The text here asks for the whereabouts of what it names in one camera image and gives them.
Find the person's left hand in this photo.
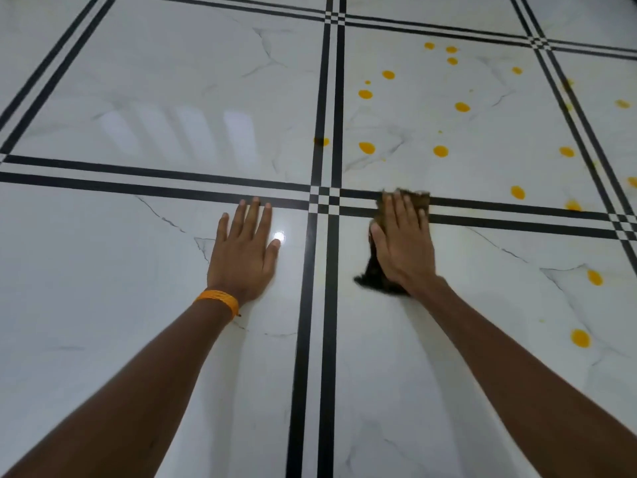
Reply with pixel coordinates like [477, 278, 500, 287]
[206, 196, 282, 307]

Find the person's right hand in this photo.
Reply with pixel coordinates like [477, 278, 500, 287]
[369, 191, 440, 297]

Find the dark brown cleaning cloth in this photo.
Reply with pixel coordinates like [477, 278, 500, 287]
[353, 188, 432, 297]

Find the person's left forearm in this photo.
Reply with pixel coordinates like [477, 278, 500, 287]
[0, 297, 235, 478]

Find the person's right forearm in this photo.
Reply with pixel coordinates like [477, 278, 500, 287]
[411, 277, 637, 478]

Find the orange wristband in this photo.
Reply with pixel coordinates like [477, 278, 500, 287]
[193, 289, 242, 319]

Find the scatter of yellow spill spots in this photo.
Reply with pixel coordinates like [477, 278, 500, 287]
[313, 41, 637, 350]

